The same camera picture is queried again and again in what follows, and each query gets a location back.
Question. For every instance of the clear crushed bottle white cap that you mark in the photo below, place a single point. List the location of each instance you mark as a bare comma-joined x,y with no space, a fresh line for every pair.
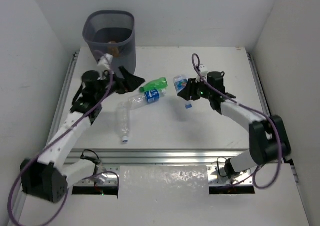
123,121

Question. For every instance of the clear bottle dark blue label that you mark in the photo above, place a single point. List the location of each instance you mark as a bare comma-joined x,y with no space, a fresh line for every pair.
146,98

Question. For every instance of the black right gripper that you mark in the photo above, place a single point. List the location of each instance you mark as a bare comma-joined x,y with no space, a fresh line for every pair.
190,89

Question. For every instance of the orange juice bottle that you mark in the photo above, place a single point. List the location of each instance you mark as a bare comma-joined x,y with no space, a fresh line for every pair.
113,50

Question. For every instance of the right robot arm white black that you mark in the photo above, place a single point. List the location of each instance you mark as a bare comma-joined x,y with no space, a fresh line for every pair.
268,139

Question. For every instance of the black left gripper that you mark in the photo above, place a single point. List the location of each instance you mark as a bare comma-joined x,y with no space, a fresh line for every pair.
121,81

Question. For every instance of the green plastic bottle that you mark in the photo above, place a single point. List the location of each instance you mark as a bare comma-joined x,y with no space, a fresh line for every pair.
160,83

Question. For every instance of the aluminium front rail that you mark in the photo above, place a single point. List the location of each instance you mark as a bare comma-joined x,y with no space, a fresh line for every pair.
164,156

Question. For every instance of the small bottle light blue label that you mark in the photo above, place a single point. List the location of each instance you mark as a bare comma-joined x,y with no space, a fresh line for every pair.
180,81

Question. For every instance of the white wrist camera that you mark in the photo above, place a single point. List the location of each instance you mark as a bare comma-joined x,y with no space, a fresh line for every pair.
105,62
202,72

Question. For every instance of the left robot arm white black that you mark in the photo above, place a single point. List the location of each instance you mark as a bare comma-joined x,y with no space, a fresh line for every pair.
45,177

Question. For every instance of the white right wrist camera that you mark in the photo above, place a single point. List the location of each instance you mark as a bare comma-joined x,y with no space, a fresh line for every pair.
202,72

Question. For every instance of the aluminium rail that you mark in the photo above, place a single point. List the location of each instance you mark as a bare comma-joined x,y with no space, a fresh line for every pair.
164,156
16,195
266,108

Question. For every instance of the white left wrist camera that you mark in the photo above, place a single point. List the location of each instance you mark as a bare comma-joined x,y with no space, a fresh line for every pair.
105,62

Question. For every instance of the aluminium left side rail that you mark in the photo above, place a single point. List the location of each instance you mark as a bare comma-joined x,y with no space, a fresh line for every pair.
16,195

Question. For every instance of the aluminium right side rail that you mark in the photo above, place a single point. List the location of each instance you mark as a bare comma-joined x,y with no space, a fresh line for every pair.
266,108

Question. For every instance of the grey mesh waste bin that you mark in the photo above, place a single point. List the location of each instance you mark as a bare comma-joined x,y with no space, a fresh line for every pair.
112,32

